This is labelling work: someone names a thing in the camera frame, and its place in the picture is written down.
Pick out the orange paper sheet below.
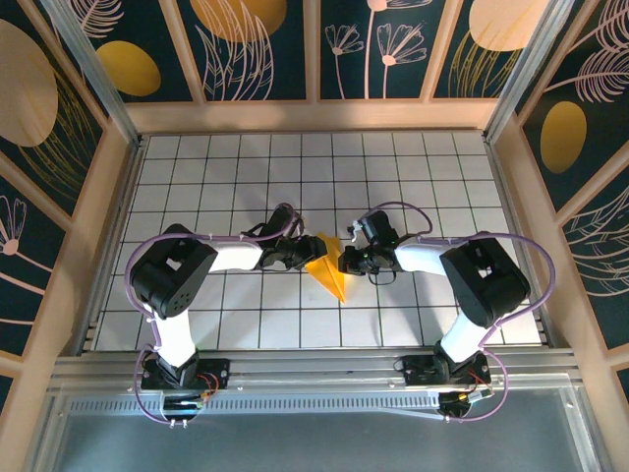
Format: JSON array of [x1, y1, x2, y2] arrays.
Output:
[[304, 230, 353, 305]]

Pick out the grey metal sheet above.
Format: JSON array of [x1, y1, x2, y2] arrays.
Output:
[[29, 387, 603, 472]]

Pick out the right base wiring connector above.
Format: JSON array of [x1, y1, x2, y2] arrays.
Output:
[[436, 387, 495, 423]]

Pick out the base wiring connector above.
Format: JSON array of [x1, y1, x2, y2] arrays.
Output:
[[161, 390, 210, 428], [436, 387, 495, 423]]

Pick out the left base wiring connector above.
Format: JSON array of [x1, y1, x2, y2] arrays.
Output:
[[161, 390, 210, 428]]

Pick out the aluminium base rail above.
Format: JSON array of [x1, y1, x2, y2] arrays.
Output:
[[48, 347, 584, 394]]

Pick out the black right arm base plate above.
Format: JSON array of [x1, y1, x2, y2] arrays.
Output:
[[401, 354, 491, 388]]

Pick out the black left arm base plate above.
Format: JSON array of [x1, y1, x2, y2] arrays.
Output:
[[140, 357, 232, 393]]

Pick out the slotted grey cable duct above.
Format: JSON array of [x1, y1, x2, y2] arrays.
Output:
[[66, 395, 443, 415]]

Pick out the white flat cable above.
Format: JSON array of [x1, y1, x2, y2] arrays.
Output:
[[377, 405, 444, 422]]

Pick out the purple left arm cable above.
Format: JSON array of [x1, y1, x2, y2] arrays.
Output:
[[125, 202, 309, 427]]

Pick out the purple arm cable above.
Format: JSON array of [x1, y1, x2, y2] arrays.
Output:
[[125, 202, 309, 427], [353, 202, 556, 424]]

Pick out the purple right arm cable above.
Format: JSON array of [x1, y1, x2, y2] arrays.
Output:
[[353, 202, 556, 424]]

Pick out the aluminium corner post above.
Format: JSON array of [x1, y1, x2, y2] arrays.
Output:
[[483, 0, 577, 145], [39, 0, 144, 148]]

